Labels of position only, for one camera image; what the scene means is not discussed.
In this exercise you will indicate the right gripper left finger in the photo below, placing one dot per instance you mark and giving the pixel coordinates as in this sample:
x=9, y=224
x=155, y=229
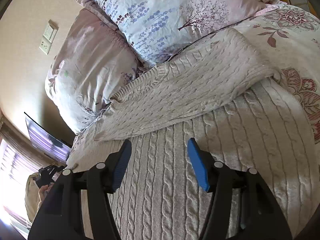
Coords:
x=60, y=215

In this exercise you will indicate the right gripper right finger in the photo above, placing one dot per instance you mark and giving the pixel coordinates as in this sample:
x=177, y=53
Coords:
x=259, y=215

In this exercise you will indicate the beige cable knit sweater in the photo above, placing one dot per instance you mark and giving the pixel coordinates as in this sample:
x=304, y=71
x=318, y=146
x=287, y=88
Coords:
x=227, y=95

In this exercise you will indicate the person's left hand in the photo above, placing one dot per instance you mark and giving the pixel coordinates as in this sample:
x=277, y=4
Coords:
x=43, y=191

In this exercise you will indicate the window with curtain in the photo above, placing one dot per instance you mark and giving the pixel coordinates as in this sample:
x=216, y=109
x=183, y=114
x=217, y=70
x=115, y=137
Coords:
x=16, y=167

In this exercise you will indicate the monitor screen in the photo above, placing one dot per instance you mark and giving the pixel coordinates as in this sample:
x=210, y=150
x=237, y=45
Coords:
x=45, y=142

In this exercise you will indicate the pink floral pillow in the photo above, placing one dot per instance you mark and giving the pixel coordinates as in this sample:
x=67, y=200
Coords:
x=93, y=63

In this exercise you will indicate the floral bed sheet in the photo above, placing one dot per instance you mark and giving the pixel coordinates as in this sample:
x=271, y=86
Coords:
x=289, y=37

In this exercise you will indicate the blue lavender print pillow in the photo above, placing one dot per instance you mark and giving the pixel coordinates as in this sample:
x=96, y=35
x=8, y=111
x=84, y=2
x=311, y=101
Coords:
x=156, y=30

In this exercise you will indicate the white wall switch plate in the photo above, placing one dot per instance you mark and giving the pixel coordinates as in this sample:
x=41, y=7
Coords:
x=48, y=37

